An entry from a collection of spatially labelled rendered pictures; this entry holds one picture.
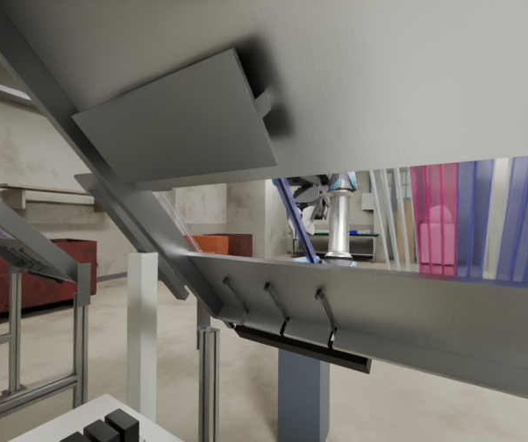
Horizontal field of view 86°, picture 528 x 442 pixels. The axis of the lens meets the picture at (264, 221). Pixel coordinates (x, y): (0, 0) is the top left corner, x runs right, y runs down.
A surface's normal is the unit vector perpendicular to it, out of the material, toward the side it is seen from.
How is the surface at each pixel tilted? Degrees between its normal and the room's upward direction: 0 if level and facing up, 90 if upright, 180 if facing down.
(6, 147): 90
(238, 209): 90
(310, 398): 90
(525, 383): 42
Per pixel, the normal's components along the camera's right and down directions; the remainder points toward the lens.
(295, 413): -0.43, -0.01
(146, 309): 0.90, 0.00
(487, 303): -0.41, 0.66
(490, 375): -0.36, -0.75
